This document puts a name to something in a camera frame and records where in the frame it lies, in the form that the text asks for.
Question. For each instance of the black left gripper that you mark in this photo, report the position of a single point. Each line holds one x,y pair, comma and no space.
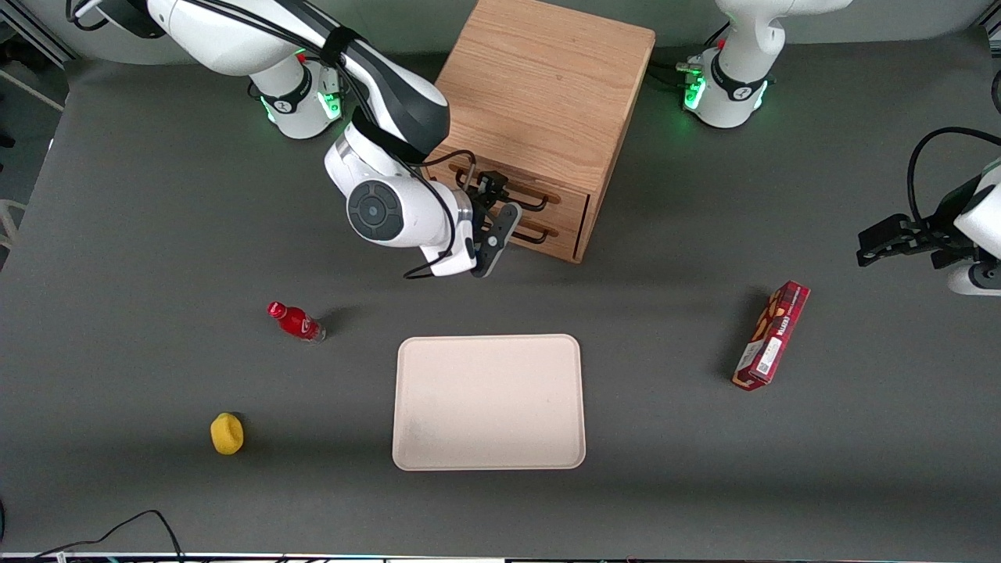
932,232

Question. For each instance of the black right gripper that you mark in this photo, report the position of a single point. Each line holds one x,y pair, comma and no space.
484,202

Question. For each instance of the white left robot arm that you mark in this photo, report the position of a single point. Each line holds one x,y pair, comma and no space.
735,94

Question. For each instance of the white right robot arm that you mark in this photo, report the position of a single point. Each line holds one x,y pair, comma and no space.
383,211

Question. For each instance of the wooden drawer cabinet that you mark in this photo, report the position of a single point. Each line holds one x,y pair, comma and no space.
539,86

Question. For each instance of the red cookie box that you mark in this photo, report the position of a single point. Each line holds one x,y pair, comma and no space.
770,340

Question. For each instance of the beige rectangular tray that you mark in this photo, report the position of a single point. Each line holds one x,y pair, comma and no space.
489,403

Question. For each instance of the red plastic bottle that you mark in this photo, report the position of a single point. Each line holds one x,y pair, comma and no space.
297,322

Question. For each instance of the yellow lemon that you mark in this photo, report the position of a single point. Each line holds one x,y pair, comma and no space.
227,434

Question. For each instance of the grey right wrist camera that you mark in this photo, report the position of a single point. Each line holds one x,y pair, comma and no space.
496,238

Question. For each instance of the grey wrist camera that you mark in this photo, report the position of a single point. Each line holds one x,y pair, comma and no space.
496,238
974,279

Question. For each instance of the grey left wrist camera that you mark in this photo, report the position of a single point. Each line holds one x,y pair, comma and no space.
974,279

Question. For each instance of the aluminium frame profile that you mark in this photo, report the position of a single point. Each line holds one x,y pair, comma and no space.
47,48

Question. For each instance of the white chair frame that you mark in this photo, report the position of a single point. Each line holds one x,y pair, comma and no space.
9,227

